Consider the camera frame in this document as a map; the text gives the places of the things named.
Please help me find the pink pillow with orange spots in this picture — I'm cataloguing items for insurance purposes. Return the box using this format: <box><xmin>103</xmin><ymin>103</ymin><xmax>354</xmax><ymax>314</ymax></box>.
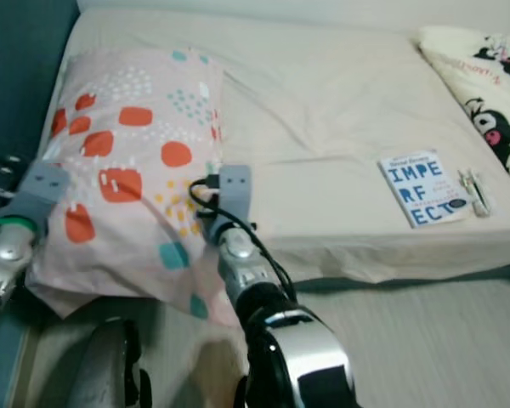
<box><xmin>25</xmin><ymin>47</ymin><xmax>243</xmax><ymax>328</ymax></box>

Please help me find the cream sheeted bed mattress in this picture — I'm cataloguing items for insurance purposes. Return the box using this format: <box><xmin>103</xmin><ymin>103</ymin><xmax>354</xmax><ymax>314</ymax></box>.
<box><xmin>47</xmin><ymin>8</ymin><xmax>510</xmax><ymax>286</ymax></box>

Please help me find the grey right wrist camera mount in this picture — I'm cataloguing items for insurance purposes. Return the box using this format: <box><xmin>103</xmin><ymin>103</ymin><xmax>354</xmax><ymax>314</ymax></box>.
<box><xmin>217</xmin><ymin>164</ymin><xmax>253</xmax><ymax>213</ymax></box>

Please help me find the robot silver left leg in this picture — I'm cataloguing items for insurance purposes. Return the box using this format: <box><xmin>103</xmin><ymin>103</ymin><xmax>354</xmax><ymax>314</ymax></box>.
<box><xmin>68</xmin><ymin>317</ymin><xmax>152</xmax><ymax>408</ymax></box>

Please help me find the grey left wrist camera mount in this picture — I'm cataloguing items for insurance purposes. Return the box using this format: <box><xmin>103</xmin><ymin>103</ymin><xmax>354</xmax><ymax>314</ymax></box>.
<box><xmin>17</xmin><ymin>160</ymin><xmax>73</xmax><ymax>224</ymax></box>

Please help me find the teal bed frame rail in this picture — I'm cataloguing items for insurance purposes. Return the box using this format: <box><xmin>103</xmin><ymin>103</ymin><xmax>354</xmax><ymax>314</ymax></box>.
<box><xmin>297</xmin><ymin>270</ymin><xmax>510</xmax><ymax>294</ymax></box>

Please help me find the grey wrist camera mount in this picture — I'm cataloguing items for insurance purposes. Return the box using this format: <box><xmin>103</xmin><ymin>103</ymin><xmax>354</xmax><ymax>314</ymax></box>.
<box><xmin>217</xmin><ymin>164</ymin><xmax>253</xmax><ymax>213</ymax></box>
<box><xmin>17</xmin><ymin>160</ymin><xmax>73</xmax><ymax>224</ymax></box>

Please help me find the cream cartoon print blanket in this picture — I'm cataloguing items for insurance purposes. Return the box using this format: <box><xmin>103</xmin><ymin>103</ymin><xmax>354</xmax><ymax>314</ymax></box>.
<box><xmin>416</xmin><ymin>24</ymin><xmax>510</xmax><ymax>186</ymax></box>

